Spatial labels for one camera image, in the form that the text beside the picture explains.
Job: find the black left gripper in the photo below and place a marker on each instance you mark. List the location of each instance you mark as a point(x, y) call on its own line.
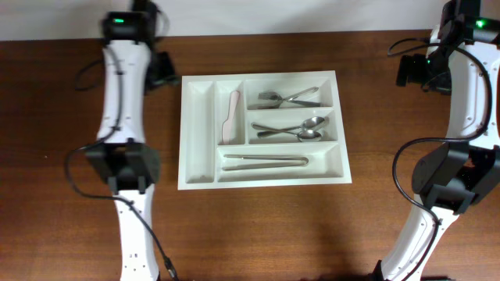
point(168, 72)

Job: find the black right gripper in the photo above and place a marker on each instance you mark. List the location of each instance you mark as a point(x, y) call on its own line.
point(415, 74)

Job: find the pink plastic knife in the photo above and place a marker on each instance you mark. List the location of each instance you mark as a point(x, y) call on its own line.
point(228, 123)

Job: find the steel fork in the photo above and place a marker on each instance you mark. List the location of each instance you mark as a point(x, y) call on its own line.
point(295, 96)
point(278, 101)

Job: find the large steel spoon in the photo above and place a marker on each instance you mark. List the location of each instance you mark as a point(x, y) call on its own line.
point(314, 123)
point(302, 136)

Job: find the steel kitchen tongs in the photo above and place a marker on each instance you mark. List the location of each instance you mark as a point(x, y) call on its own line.
point(266, 162)

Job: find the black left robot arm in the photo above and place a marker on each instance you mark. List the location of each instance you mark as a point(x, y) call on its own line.
point(120, 156)

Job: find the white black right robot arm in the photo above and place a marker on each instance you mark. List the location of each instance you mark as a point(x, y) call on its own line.
point(460, 59)

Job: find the white plastic cutlery tray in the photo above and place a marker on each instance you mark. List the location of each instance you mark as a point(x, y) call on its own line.
point(204, 108)

